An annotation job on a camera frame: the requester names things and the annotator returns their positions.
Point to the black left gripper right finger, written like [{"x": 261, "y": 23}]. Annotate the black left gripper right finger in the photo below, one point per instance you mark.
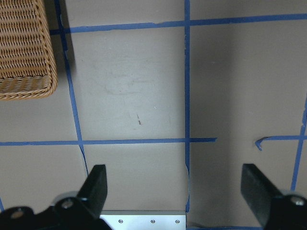
[{"x": 258, "y": 192}]

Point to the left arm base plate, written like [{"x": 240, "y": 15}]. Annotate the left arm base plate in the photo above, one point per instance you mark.
[{"x": 145, "y": 220}]

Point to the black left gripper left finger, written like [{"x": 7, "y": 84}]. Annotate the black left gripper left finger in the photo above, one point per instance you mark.
[{"x": 93, "y": 192}]

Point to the tan wicker basket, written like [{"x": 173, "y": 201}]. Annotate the tan wicker basket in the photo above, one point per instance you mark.
[{"x": 27, "y": 64}]

